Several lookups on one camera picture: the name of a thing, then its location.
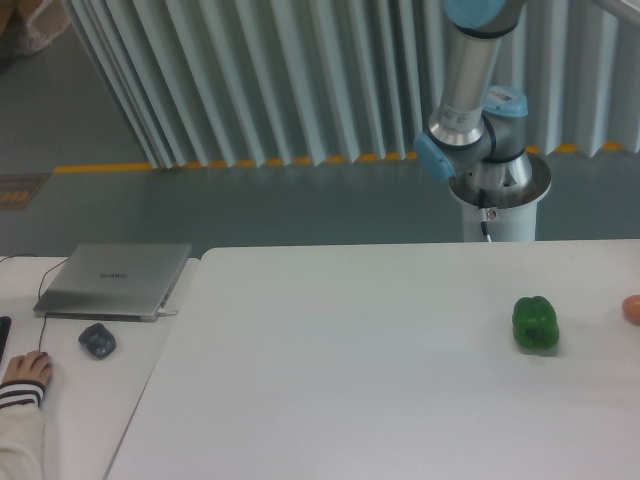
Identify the orange round fruit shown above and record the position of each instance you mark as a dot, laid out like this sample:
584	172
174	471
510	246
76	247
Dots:
631	309

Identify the green bell pepper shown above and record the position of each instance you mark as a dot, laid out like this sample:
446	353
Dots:
534	323

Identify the black keyboard edge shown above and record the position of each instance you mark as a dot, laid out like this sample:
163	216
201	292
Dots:
5	327

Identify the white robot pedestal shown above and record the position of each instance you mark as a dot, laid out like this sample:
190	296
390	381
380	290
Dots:
499	201

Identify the closed silver laptop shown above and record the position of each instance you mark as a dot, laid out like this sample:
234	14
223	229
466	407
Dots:
114	281

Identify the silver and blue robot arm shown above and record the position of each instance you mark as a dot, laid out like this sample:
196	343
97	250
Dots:
472	90

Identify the person's hand on mouse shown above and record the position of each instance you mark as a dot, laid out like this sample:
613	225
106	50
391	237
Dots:
34	367

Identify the white pleated folding partition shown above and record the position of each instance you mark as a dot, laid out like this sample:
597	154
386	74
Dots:
235	82

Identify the cream striped sleeve forearm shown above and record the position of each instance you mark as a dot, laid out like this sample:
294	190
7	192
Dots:
22	430

